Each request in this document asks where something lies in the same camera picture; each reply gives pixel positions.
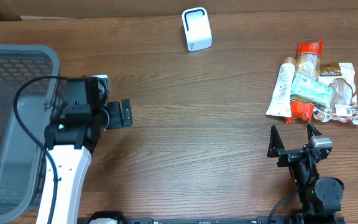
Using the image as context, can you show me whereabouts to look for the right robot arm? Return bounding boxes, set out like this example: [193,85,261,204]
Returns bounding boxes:
[267,123,345,223]

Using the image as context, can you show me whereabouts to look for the grey plastic shopping basket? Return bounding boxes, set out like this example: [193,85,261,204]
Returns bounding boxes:
[0,45,64,223]

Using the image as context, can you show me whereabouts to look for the beige Pantree snack bag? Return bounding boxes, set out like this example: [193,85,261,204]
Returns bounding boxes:
[313,62,358,125]

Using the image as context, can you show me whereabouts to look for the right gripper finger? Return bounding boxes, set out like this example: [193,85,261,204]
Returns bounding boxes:
[267,125,285,158]
[306,122,321,139]

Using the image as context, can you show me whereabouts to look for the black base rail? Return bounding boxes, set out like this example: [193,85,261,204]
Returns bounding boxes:
[77,211,346,224]

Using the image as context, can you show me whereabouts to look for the white barcode scanner stand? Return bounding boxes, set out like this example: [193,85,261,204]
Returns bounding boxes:
[181,7,213,52]

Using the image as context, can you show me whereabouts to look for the white tube with gold cap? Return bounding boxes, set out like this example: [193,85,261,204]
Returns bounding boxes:
[265,57,296,118]

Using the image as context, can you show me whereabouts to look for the teal snack packet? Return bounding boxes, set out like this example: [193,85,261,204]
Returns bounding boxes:
[291,73,334,106]

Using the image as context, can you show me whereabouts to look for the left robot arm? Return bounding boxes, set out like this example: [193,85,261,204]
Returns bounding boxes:
[37,75,132,223]

